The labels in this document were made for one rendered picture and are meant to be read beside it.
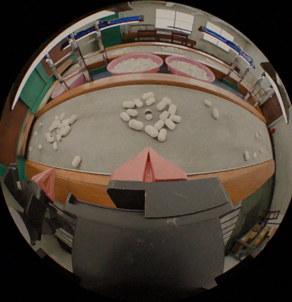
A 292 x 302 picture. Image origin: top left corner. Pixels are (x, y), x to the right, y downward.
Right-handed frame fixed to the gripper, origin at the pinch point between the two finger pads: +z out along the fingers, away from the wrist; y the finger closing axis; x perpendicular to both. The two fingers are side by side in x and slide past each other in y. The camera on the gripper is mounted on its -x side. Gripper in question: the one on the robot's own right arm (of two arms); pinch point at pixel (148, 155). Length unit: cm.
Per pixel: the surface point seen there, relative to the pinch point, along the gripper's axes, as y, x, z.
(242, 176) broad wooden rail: -30.5, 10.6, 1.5
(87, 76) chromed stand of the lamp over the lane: 24.7, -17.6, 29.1
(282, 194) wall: -440, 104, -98
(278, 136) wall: -451, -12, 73
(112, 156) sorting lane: 8.9, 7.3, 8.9
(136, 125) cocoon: 2.8, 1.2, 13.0
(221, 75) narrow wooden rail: -53, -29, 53
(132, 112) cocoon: 4.3, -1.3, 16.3
